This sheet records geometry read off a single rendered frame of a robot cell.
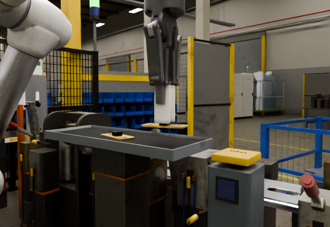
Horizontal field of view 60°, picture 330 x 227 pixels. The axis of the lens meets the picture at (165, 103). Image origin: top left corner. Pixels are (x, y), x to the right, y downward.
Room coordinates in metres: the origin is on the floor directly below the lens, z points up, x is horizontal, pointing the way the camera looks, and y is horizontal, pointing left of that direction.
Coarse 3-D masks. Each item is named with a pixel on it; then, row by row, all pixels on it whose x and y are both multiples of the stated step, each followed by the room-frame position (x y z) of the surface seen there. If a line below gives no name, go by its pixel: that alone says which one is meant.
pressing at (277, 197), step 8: (168, 176) 0.84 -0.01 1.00; (264, 184) 0.78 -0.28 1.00; (272, 184) 0.78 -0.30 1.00; (280, 184) 0.78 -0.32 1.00; (288, 184) 0.78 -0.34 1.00; (296, 184) 0.78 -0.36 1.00; (264, 192) 0.72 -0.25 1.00; (272, 192) 0.72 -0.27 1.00; (296, 192) 0.72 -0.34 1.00; (264, 200) 0.66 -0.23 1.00; (272, 200) 0.66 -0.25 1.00; (280, 200) 0.65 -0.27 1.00; (288, 200) 0.66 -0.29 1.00; (296, 200) 0.66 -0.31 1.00; (280, 208) 0.64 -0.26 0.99; (288, 208) 0.63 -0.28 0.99; (296, 208) 0.62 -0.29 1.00
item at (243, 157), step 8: (216, 152) 0.45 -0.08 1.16; (224, 152) 0.45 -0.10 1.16; (232, 152) 0.45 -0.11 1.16; (240, 152) 0.45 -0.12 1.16; (248, 152) 0.45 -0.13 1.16; (256, 152) 0.45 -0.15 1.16; (216, 160) 0.44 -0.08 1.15; (224, 160) 0.43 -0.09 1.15; (232, 160) 0.43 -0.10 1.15; (240, 160) 0.42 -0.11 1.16; (248, 160) 0.41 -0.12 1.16; (256, 160) 0.44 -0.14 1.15
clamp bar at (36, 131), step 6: (30, 102) 1.15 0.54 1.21; (36, 102) 1.18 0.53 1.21; (30, 108) 1.15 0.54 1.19; (30, 114) 1.15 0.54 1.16; (36, 114) 1.16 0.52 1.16; (30, 120) 1.16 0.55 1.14; (36, 120) 1.16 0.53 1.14; (30, 126) 1.17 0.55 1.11; (36, 126) 1.16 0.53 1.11; (30, 132) 1.18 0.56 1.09; (36, 132) 1.16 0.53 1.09
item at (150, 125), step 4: (144, 124) 0.54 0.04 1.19; (148, 124) 0.54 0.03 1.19; (152, 124) 0.54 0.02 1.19; (156, 124) 0.54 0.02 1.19; (160, 124) 0.53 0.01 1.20; (164, 124) 0.53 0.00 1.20; (168, 124) 0.53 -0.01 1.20; (172, 124) 0.54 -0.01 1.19; (176, 124) 0.54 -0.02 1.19; (180, 124) 0.54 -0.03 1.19; (176, 128) 0.51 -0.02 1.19; (180, 128) 0.50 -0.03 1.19
